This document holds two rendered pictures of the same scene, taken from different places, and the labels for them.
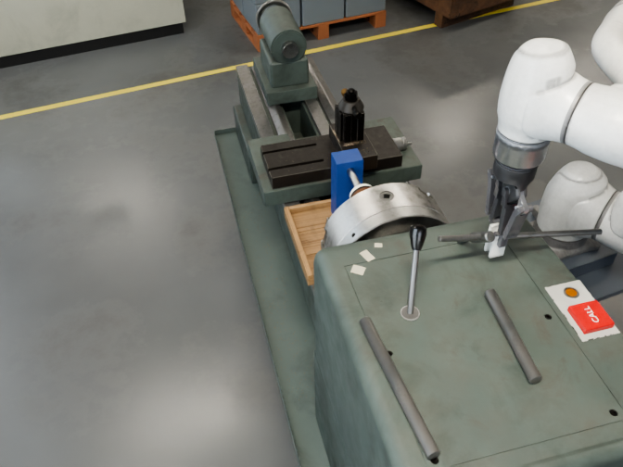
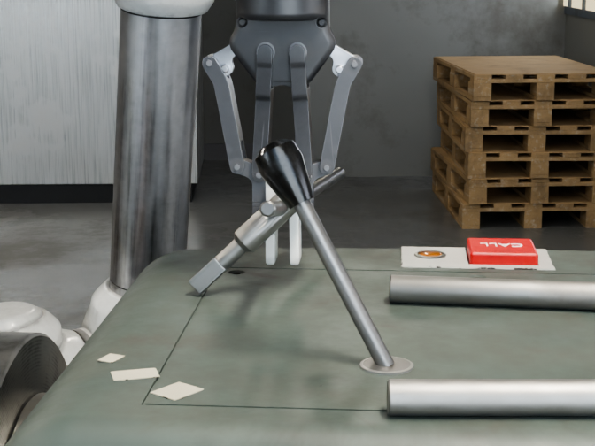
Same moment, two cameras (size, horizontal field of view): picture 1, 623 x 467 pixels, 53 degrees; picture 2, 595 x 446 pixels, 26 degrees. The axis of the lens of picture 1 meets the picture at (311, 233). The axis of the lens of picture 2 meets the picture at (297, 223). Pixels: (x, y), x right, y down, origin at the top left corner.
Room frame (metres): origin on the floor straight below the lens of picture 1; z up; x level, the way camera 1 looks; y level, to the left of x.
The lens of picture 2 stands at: (0.56, 0.62, 1.53)
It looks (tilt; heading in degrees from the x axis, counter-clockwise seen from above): 12 degrees down; 288
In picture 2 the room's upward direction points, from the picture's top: straight up
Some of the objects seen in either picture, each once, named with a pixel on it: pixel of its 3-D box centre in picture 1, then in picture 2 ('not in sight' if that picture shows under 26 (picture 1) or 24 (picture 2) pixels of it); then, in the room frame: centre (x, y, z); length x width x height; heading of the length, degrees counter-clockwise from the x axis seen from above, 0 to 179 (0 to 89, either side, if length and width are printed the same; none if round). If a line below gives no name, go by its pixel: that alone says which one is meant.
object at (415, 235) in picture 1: (418, 236); (284, 173); (0.83, -0.20, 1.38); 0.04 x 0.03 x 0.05; 13
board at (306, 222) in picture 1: (353, 233); not in sight; (1.36, -0.13, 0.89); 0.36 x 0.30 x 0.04; 103
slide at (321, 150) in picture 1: (330, 156); not in sight; (1.67, -0.07, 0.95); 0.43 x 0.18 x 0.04; 103
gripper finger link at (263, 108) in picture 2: (501, 200); (264, 111); (0.90, -0.36, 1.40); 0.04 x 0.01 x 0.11; 103
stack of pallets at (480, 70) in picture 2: not in sight; (518, 136); (1.63, -6.89, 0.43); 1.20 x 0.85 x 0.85; 111
